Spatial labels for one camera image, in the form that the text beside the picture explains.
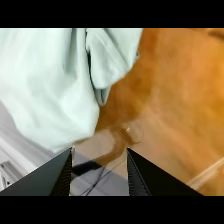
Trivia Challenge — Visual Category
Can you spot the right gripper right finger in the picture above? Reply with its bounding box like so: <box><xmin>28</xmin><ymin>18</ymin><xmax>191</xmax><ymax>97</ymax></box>
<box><xmin>126</xmin><ymin>147</ymin><xmax>203</xmax><ymax>197</ymax></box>

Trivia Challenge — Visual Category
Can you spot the pale green shirt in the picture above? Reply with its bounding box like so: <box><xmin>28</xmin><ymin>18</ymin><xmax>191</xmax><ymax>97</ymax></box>
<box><xmin>0</xmin><ymin>28</ymin><xmax>144</xmax><ymax>155</ymax></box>

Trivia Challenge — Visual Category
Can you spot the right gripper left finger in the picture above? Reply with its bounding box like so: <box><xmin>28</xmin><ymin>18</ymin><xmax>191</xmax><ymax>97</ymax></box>
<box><xmin>0</xmin><ymin>147</ymin><xmax>73</xmax><ymax>197</ymax></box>

